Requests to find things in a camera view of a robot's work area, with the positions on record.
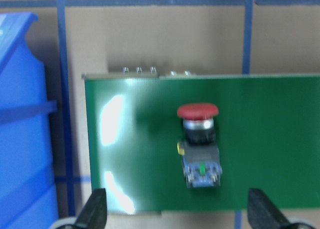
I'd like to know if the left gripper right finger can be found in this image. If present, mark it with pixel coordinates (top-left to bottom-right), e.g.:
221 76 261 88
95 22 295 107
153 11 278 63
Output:
247 188 291 229

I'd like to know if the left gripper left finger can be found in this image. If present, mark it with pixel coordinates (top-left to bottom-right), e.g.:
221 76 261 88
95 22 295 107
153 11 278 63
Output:
74 188 108 229

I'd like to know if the red push button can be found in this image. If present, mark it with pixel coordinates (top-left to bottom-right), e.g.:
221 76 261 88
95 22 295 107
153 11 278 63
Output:
177 102 223 189

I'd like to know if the blue bin left side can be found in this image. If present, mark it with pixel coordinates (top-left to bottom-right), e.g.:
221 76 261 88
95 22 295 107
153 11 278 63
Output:
0 12 58 229

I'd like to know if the green conveyor belt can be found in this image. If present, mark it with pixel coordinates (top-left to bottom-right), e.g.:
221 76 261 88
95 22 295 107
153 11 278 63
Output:
84 75 320 215

